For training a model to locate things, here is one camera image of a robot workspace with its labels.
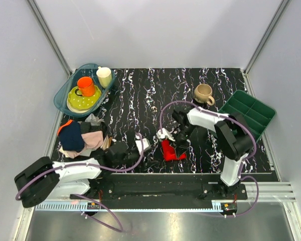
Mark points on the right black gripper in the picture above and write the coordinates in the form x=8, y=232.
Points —
x=180, y=147

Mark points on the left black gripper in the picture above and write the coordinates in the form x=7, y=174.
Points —
x=150, y=161

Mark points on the red underwear white trim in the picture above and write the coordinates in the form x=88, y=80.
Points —
x=169, y=152

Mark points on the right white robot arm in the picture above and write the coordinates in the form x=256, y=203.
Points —
x=234, y=140

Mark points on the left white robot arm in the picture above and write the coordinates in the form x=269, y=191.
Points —
x=49, y=179

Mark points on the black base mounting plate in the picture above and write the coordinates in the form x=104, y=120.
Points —
x=146, y=179

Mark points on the pile of mixed clothes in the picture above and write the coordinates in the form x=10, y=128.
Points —
x=82, y=138

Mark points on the beige ceramic mug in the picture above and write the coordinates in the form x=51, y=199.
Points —
x=203, y=94

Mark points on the yellow green dotted plate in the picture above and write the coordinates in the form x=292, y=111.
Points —
x=78, y=103

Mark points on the teal transparent plastic basin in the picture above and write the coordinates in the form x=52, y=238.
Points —
x=86, y=70

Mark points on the orange mug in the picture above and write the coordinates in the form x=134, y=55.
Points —
x=85, y=87

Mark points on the green divided organizer tray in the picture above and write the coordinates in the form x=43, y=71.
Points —
x=257, y=114

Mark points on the cream yellow cup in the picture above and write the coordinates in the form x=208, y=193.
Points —
x=104, y=76

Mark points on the aluminium rail frame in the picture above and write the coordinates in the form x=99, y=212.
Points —
x=172, y=197

